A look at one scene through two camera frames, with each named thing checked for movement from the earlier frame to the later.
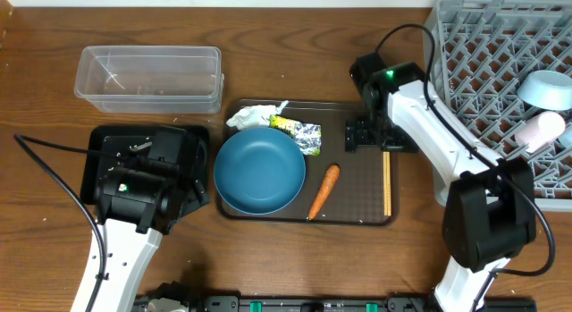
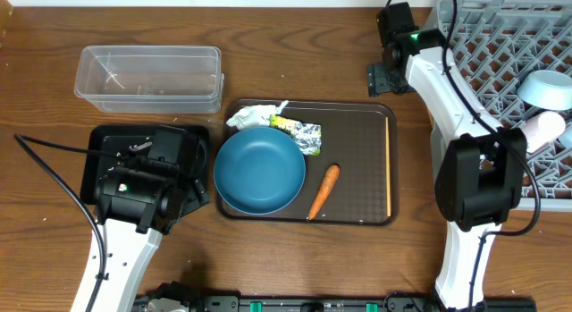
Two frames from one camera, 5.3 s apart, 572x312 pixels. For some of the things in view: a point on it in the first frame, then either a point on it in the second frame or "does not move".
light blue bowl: x=547 y=89 does not move
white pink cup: x=539 y=130 does not move
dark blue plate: x=259 y=171 does not move
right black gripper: x=357 y=135 to x=378 y=80
